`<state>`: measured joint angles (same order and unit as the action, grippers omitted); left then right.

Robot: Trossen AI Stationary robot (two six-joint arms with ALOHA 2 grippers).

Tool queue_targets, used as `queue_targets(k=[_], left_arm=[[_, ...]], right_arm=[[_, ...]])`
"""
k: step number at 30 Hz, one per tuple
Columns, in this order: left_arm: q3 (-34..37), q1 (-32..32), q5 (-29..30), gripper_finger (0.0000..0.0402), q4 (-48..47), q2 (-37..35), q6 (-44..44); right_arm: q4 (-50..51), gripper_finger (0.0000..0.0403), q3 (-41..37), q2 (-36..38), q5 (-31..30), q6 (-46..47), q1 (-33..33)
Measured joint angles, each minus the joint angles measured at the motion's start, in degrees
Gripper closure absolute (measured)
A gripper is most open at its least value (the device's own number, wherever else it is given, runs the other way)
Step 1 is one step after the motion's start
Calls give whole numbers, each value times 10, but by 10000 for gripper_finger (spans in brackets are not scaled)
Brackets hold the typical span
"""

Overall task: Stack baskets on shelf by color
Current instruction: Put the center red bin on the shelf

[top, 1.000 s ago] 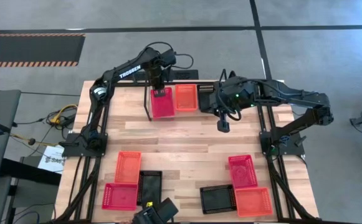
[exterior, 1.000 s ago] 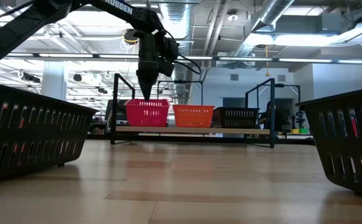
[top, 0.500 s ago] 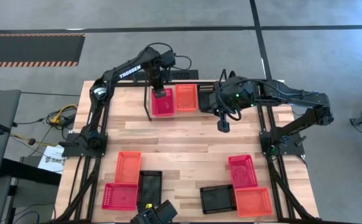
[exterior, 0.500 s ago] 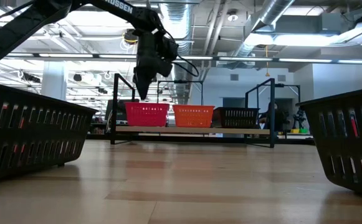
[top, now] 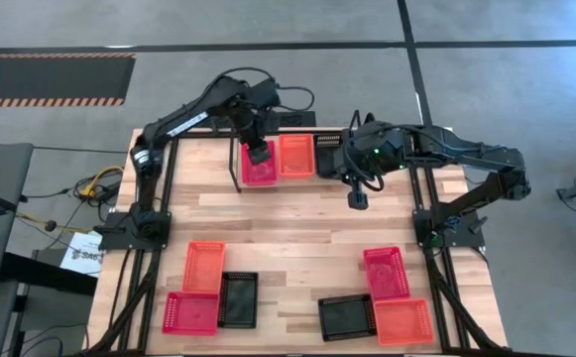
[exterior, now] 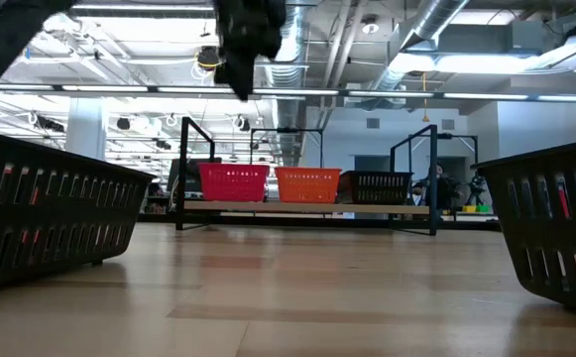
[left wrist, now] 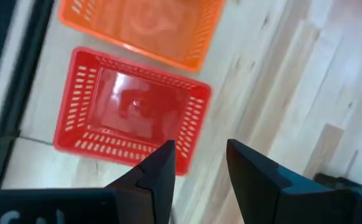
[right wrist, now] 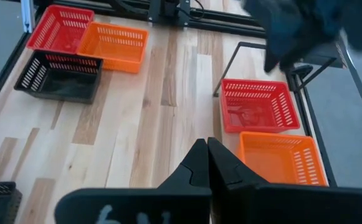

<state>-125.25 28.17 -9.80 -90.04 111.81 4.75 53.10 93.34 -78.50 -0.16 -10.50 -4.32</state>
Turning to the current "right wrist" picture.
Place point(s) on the silver aluminium post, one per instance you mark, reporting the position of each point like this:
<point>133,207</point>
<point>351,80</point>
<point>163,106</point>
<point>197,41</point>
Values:
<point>28,15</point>

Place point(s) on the red plastic slotted basket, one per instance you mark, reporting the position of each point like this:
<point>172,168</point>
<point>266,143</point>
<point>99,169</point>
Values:
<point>252,112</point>
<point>59,31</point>

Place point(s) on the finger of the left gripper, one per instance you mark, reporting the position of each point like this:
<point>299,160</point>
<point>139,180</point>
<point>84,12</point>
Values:
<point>287,62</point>
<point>269,60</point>

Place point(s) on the orange plastic slotted basket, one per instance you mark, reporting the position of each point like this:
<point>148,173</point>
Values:
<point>115,49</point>
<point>271,161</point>

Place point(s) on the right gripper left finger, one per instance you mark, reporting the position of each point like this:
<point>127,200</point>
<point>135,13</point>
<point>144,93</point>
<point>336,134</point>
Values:
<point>155,205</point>

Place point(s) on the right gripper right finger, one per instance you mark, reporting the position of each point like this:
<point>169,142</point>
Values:
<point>277,205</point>

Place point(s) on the black frame wooden shelf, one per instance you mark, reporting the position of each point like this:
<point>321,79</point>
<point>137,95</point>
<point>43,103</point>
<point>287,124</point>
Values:
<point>226,69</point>

